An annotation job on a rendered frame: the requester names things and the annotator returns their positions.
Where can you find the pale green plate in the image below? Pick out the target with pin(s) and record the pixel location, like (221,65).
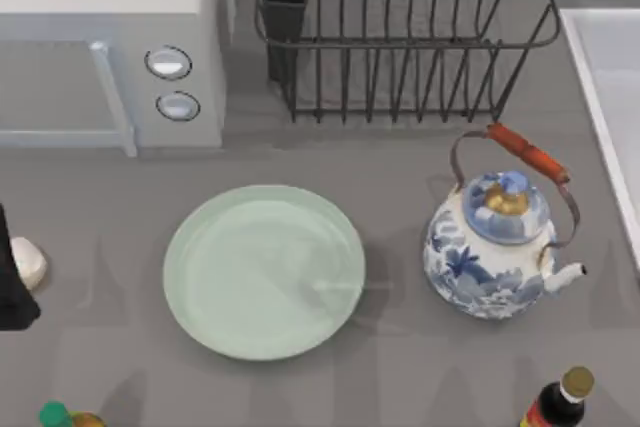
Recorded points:
(264,272)

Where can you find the green capped bottle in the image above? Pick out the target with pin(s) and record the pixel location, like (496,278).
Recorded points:
(65,416)

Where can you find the dark bottle with gold cap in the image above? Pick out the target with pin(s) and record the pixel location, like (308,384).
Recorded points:
(557,404)

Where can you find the large microwave knob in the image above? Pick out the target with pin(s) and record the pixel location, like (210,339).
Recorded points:
(168,62)

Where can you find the black cutlery holder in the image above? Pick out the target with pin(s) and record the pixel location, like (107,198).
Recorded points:
(282,7)

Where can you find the blue and white teapot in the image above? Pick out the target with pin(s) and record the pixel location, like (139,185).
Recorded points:
(492,252)

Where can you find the white sink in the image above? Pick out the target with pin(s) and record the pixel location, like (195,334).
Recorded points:
(607,112)

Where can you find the small microwave knob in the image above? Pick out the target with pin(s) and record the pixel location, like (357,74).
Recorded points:
(177,106)

